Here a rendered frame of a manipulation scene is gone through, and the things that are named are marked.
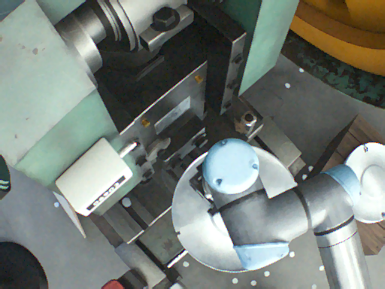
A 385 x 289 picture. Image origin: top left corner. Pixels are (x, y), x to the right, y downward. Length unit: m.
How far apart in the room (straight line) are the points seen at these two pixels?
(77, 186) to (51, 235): 1.42
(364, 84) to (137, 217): 0.62
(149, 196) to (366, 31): 0.64
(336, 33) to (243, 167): 0.35
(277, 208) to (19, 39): 0.44
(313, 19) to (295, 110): 1.09
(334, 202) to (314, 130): 1.27
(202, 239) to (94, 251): 0.89
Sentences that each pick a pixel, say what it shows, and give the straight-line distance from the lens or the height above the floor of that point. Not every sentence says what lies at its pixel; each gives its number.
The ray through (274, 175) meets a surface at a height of 0.78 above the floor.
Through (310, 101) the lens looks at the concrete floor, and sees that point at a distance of 1.93.
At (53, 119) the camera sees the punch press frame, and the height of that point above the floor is 1.43.
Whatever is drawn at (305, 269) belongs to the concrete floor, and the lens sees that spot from 1.80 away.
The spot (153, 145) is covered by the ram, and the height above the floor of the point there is 1.02.
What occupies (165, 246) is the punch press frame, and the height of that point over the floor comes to 0.64.
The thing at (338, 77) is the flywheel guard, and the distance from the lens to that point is 0.86.
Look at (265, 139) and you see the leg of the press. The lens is 1.14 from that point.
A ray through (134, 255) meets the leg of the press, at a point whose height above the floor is 0.64.
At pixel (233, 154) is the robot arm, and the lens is 0.59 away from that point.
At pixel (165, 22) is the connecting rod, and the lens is 0.41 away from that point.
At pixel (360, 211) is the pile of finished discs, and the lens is 1.47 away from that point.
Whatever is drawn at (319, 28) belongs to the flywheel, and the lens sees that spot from 0.82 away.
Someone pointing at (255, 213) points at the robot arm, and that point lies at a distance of 0.60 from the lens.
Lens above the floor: 1.73
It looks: 75 degrees down
